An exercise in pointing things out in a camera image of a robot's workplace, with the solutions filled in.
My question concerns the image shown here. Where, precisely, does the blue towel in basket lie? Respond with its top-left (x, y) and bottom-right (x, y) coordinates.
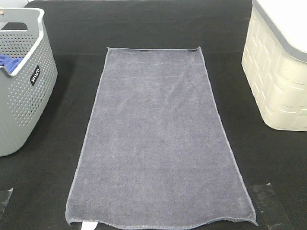
top-left (0, 54), bottom-right (23, 73)

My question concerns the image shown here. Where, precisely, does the grey perforated laundry basket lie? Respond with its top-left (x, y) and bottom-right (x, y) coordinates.
top-left (0, 8), bottom-right (58, 156)

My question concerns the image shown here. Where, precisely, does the cream plastic storage bin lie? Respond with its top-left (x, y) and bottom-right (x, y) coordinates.
top-left (241, 0), bottom-right (307, 131)

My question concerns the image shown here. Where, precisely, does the grey microfibre towel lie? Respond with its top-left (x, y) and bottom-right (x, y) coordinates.
top-left (65, 48), bottom-right (256, 230)

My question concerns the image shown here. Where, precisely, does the clear tape strip left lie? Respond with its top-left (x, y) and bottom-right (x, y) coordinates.
top-left (0, 188), bottom-right (13, 219)

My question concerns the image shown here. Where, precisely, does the clear tape strip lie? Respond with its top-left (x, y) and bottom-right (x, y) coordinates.
top-left (0, 188), bottom-right (13, 219)
top-left (250, 183), bottom-right (294, 230)

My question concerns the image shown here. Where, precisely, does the clear tape strip right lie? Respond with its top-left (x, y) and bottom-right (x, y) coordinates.
top-left (250, 183), bottom-right (294, 230)

